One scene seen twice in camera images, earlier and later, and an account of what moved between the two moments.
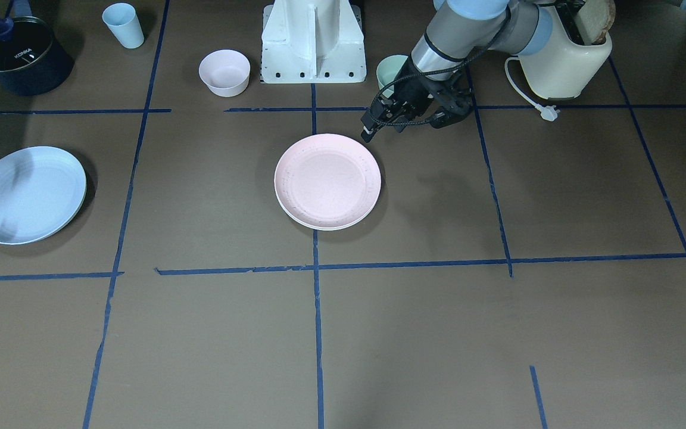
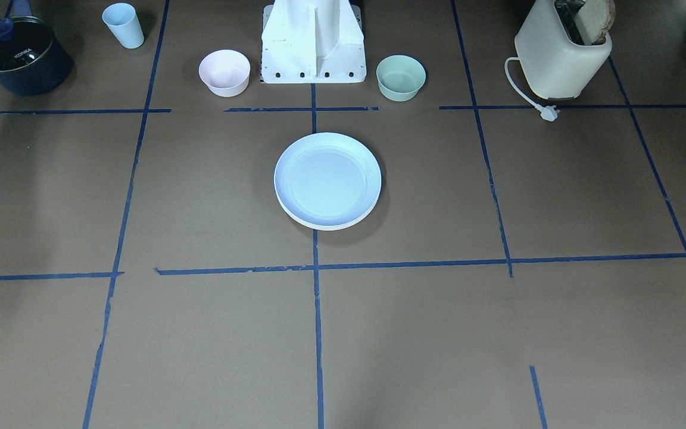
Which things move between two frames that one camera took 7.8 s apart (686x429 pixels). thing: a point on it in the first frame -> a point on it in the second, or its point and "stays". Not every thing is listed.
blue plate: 28,196 -> 327,179
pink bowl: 225,72 stays
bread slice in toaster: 594,19 stays
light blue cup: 122,20 stays
